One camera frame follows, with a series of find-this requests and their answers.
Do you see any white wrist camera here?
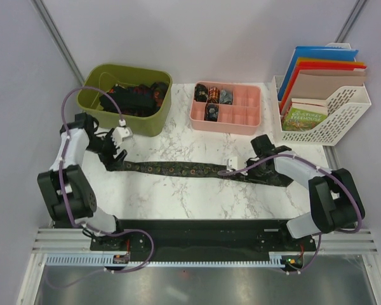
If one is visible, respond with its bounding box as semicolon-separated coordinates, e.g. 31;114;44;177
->
226;156;239;172
111;126;133;146

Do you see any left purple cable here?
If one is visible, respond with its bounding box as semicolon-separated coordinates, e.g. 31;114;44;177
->
44;87;154;289

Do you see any aluminium frame rail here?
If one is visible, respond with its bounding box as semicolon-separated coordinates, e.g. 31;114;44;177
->
32;229;377;254

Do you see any dark green leaf-patterned tie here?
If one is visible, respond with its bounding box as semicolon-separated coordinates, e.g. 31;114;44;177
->
116;161;293;187

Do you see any orange folder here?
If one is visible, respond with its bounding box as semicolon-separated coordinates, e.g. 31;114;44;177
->
277;57;367;102

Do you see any olive green plastic bin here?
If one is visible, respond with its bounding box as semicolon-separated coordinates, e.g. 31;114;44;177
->
76;64;172;137

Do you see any rolled red orange tie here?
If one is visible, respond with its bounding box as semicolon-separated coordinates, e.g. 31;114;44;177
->
208;86;220;104

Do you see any pink compartment organizer tray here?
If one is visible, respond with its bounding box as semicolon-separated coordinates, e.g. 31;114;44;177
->
190;81;262;135

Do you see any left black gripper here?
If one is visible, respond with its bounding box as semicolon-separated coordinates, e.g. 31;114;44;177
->
86;129;128;172

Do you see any red folder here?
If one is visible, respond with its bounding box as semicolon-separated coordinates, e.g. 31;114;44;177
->
279;58;366;114

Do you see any rolled dark blue tie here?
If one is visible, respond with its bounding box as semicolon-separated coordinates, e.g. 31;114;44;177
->
204;103;219;122

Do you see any green treehouse book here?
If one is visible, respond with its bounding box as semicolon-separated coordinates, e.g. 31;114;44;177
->
281;98;328;132

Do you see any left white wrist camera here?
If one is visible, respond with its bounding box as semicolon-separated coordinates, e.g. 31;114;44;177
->
111;126;133;146

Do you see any pile of dark ties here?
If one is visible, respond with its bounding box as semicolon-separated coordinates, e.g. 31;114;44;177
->
107;82;168;117

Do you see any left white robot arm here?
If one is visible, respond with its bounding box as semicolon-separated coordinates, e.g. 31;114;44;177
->
37;113;133;250

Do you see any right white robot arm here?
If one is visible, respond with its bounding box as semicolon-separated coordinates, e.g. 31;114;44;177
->
247;135;365;250

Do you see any rolled grey tie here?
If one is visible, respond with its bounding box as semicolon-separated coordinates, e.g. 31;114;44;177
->
219;89;233;105

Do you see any beige folder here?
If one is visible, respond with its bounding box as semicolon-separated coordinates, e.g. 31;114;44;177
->
279;69;366;115

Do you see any white perforated file holder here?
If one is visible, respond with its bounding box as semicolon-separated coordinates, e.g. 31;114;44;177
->
270;44;371;146

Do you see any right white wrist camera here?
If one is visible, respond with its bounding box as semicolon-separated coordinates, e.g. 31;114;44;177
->
226;156;239;172

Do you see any blue folder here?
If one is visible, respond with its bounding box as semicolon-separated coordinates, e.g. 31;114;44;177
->
277;46;359;100

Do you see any white slotted cable duct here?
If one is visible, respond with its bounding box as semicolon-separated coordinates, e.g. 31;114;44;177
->
45;254;286;268

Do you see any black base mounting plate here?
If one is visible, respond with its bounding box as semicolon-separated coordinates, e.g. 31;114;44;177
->
78;219;316;263

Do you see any rolled dark patterned tie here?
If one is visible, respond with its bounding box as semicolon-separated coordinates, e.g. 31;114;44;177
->
194;83;208;102

